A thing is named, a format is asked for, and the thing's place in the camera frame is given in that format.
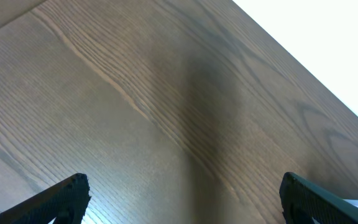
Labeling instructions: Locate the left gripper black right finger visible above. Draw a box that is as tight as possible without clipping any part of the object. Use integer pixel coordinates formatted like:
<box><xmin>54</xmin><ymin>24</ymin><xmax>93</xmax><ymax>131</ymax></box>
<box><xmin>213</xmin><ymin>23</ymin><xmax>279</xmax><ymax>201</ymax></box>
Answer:
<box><xmin>279</xmin><ymin>172</ymin><xmax>358</xmax><ymax>224</ymax></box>

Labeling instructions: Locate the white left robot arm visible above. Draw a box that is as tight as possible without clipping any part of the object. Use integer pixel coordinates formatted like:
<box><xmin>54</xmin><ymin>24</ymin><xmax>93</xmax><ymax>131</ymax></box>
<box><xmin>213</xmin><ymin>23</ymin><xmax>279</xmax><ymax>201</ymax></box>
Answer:
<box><xmin>0</xmin><ymin>172</ymin><xmax>358</xmax><ymax>224</ymax></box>

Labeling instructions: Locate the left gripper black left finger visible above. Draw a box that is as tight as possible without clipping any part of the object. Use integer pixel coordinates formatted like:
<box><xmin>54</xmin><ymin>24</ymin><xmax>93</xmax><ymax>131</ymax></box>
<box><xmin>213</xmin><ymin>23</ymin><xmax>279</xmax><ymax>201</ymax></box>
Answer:
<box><xmin>0</xmin><ymin>173</ymin><xmax>91</xmax><ymax>224</ymax></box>

